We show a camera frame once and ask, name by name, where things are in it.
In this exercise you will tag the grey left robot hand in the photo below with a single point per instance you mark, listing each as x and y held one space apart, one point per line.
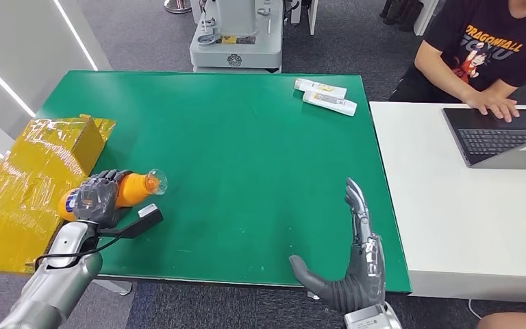
95 200

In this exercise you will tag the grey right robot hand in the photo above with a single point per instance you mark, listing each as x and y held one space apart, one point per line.
363 281

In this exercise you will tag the orange plastic bottle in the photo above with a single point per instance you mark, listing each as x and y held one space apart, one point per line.
133 188

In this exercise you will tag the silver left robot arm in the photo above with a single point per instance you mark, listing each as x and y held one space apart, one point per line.
49 290

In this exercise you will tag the person's right forearm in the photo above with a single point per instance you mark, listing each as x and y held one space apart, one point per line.
444 72

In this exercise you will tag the white table foot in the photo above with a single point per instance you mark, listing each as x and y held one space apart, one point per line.
312 296

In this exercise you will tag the yellow taped cardboard box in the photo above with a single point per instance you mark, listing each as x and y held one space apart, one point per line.
22 195

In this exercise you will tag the grey table leg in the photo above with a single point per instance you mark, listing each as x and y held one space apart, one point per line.
115 287

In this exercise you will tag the seated person's limb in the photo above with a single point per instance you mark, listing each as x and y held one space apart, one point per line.
517 322

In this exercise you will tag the large white tube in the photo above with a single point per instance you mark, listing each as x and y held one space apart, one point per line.
330 102

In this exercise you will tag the dark grey laptop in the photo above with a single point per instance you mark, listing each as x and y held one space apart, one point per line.
494 140

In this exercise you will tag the small white tube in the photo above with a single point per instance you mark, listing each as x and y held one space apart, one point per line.
319 87

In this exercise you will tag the grey machine base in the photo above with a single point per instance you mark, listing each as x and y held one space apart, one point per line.
245 54

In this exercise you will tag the chrome stand base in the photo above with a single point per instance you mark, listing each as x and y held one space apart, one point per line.
177 6

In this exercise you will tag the person's hand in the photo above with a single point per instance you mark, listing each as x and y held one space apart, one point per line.
494 105

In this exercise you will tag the person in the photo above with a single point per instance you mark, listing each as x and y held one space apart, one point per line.
485 45

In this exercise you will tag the white furniture leg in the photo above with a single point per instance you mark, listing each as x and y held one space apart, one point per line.
313 18

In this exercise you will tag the black chair base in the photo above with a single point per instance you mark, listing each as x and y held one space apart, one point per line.
399 13

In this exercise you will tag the white furniture panel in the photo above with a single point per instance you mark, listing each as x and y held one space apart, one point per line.
426 16

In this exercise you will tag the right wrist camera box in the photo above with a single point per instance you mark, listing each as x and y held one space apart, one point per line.
365 321

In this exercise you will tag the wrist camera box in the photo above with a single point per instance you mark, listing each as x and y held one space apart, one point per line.
147 217
365 321

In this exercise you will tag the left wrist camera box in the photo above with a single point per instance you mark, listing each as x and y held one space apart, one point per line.
147 217

